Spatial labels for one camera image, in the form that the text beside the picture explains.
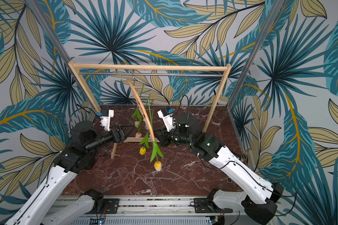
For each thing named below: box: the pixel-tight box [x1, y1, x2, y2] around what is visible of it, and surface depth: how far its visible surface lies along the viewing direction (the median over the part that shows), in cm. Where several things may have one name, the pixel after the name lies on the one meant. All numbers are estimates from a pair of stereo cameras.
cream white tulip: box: [131, 84, 145, 128], surface depth 89 cm
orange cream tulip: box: [147, 98, 164, 172], surface depth 64 cm
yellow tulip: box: [139, 95, 152, 156], surface depth 79 cm
